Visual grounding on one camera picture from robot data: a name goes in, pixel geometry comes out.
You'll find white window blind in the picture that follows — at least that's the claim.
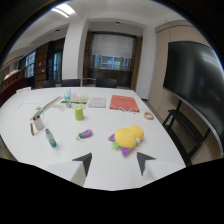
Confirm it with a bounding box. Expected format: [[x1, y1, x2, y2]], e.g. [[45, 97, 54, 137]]
[[90, 33, 135, 60]]

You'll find colourful test tube rack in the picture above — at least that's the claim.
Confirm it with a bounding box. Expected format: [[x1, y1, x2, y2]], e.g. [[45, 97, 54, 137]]
[[60, 88, 91, 108]]

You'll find tape roll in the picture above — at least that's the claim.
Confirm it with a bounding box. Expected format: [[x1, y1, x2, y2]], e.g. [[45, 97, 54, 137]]
[[143, 111, 155, 121]]

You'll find long striped box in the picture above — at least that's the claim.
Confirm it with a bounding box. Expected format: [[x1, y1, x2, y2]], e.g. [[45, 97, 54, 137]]
[[30, 95, 63, 120]]

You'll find orange book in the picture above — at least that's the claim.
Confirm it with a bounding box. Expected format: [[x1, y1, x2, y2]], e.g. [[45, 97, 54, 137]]
[[109, 94, 140, 113]]

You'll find yellow plush toy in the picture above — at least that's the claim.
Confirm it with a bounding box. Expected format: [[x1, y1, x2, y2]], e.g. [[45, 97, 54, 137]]
[[107, 124, 145, 157]]

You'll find small blue bottle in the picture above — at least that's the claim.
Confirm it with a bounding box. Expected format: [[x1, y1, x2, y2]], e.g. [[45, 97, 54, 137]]
[[45, 128, 58, 148]]

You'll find black chair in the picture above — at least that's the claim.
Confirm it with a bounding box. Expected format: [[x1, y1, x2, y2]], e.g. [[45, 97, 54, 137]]
[[60, 78, 82, 88], [95, 78, 118, 89], [42, 79, 57, 89]]

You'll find large black screen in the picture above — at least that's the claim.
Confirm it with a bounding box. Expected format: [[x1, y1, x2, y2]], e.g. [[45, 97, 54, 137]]
[[162, 40, 224, 153]]

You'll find plush purple eggplant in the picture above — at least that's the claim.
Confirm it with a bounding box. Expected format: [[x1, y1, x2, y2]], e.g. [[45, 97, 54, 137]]
[[76, 129, 93, 141]]

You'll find wooden bookshelf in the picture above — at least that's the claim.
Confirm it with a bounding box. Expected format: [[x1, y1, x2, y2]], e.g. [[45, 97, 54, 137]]
[[34, 43, 50, 89]]

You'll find green cup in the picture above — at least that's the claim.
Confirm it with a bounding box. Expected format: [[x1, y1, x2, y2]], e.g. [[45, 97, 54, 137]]
[[74, 105, 85, 122]]

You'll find white mug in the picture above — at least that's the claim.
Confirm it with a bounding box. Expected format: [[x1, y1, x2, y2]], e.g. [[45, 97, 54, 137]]
[[32, 114, 45, 131]]

